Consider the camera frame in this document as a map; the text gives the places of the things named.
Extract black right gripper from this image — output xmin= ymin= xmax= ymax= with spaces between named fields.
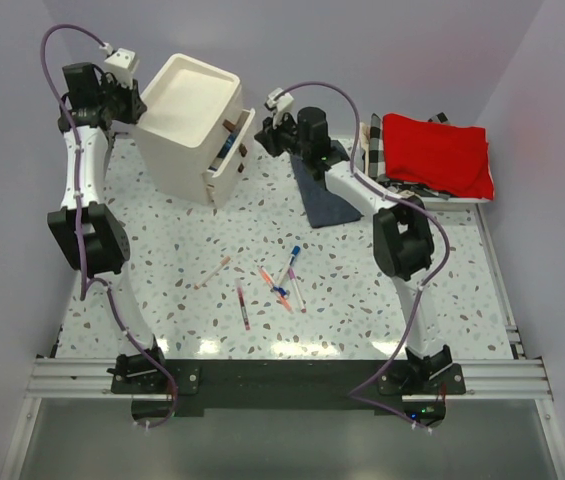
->
xmin=253 ymin=111 xmax=308 ymax=161

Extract blue patterned tape roll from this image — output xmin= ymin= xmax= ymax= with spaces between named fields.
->
xmin=212 ymin=132 xmax=236 ymax=170

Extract cream drawer organizer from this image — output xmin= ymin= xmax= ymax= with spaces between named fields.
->
xmin=133 ymin=53 xmax=256 ymax=208

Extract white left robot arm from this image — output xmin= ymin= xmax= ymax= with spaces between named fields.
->
xmin=47 ymin=62 xmax=172 ymax=394

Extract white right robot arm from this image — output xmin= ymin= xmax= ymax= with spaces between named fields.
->
xmin=255 ymin=100 xmax=453 ymax=396

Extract dark blue pencil pouch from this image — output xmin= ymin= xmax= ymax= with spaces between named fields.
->
xmin=291 ymin=144 xmax=362 ymax=229

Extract white cloth basket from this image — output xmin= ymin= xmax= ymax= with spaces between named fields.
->
xmin=357 ymin=122 xmax=489 ymax=205

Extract black white checkered cloth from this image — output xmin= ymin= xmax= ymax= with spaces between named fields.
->
xmin=361 ymin=113 xmax=387 ymax=181

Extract orange marker pen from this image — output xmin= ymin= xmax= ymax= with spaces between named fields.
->
xmin=258 ymin=266 xmax=293 ymax=313

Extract pink-capped white marker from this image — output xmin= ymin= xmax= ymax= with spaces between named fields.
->
xmin=288 ymin=267 xmax=307 ymax=313

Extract blue-capped white marker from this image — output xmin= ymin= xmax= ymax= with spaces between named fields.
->
xmin=274 ymin=245 xmax=301 ymax=290

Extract red pen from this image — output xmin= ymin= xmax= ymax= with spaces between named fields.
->
xmin=235 ymin=278 xmax=251 ymax=331

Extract red folded cloth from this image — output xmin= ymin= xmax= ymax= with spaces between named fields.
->
xmin=382 ymin=113 xmax=495 ymax=201

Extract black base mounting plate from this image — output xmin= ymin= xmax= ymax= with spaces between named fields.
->
xmin=108 ymin=355 xmax=467 ymax=420

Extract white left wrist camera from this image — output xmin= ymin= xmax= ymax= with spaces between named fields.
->
xmin=100 ymin=43 xmax=139 ymax=88

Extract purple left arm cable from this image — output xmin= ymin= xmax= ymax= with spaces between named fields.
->
xmin=41 ymin=23 xmax=181 ymax=429

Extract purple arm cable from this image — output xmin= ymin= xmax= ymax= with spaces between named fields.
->
xmin=41 ymin=23 xmax=181 ymax=429
xmin=271 ymin=82 xmax=451 ymax=429

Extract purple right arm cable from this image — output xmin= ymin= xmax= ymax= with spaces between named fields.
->
xmin=271 ymin=82 xmax=451 ymax=429

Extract aluminium frame rail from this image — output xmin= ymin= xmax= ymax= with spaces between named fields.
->
xmin=2 ymin=201 xmax=565 ymax=479

